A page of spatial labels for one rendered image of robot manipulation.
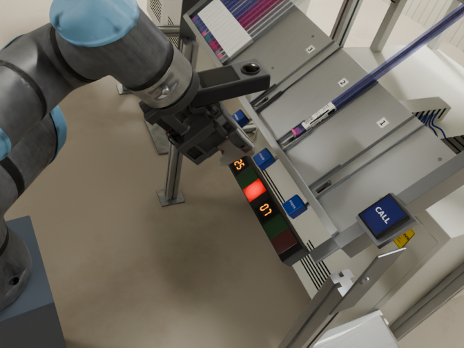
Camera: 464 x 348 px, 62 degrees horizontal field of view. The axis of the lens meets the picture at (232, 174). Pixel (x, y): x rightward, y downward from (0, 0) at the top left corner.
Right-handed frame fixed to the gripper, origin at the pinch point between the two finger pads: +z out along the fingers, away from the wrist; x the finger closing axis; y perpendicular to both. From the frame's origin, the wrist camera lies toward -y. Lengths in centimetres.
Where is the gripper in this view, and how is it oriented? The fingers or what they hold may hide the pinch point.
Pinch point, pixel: (252, 146)
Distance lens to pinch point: 64.7
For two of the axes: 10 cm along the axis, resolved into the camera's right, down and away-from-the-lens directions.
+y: -7.9, 5.9, 1.8
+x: 3.9, 7.1, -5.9
